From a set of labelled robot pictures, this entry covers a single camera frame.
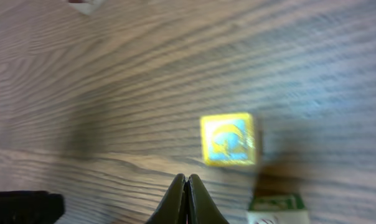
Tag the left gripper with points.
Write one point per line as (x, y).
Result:
(30, 207)

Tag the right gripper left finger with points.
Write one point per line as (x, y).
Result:
(172, 207)

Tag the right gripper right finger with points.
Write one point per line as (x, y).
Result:
(201, 209)

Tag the green letter B block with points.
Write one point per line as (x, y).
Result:
(276, 198)

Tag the yellow top wooden block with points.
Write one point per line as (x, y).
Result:
(229, 139)

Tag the red letter I block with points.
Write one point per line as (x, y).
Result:
(85, 7)

